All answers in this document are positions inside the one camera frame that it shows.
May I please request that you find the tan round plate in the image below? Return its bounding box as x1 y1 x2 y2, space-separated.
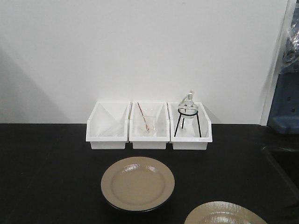
185 201 266 224
100 156 175 212

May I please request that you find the glass beaker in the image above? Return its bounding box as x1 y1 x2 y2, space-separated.
138 109 156 137

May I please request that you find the middle white plastic bin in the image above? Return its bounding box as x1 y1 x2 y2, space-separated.
129 101 170 150

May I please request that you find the white plastic bin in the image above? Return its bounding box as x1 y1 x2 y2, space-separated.
86 101 131 150
167 102 213 150
129 101 170 150

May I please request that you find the red glass stirring rod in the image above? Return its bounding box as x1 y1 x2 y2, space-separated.
137 102 150 132

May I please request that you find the round glass flask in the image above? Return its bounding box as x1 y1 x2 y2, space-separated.
178 91 198 119

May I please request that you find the left white plastic bin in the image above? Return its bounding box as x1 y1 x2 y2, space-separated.
86 101 131 150

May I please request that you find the right white plastic bin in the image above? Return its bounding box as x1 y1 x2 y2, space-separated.
167 102 213 150

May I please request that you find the grey pegboard drying rack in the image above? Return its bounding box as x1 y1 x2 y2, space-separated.
267 73 299 134

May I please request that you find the black lab sink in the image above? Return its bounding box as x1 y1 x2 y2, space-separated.
262 147 299 198

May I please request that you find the plastic bag of pegs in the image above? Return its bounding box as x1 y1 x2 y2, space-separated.
280 13 299 74

